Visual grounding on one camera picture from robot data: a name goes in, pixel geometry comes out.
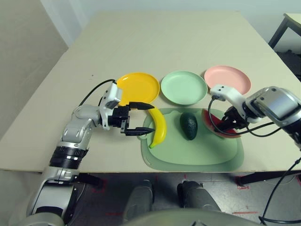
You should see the yellow toy banana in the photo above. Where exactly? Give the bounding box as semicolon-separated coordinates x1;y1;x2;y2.
149;108;167;149

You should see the grey robot foot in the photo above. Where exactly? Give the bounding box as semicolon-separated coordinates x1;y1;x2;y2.
176;180;221;211
123;180;155;222

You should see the grey robot right foot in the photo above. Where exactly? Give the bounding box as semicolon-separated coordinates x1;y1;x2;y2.
176;180;221;211

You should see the black table leg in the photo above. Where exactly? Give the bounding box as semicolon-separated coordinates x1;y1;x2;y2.
237;171;301;186
76;173;104;189

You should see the red toy watermelon slice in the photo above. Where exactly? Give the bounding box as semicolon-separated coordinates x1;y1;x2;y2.
201;109;242;139

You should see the mint green plastic plate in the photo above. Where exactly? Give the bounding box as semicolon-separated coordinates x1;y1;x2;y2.
160;70;208;106

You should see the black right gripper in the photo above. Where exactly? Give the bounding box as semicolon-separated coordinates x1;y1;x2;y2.
214;105;250;135

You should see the green silicone cutting mat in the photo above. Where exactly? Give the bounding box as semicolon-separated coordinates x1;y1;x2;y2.
140;107;245;172

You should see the pink plastic plate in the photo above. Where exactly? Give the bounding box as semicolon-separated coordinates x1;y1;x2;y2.
204;65;252;96

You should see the beige side table black frame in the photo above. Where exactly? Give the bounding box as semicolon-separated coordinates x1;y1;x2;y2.
268;13;301;49

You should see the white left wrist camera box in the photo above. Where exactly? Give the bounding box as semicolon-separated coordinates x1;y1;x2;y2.
98;83;124;132

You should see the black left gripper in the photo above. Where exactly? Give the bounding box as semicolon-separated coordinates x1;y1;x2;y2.
109;102;156;137

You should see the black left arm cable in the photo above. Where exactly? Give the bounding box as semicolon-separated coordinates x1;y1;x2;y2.
78;79;118;106

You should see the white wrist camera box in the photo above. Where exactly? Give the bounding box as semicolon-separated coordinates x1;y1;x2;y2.
98;83;124;132
210;84;247;118

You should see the grey robot left foot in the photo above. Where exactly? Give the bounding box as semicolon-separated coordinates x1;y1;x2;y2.
123;180;155;222

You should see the dark green toy avocado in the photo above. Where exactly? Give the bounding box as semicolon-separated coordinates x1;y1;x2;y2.
180;112;198;141

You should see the white floor cable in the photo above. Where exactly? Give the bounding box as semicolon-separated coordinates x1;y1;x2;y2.
265;175;297;185

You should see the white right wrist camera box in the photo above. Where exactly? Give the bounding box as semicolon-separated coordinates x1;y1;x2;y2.
210;84;247;118

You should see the yellow plastic plate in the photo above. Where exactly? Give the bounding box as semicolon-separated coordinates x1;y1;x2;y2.
115;72;161;106

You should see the grey robot torso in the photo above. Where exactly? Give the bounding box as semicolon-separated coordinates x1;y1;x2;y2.
122;208;266;226

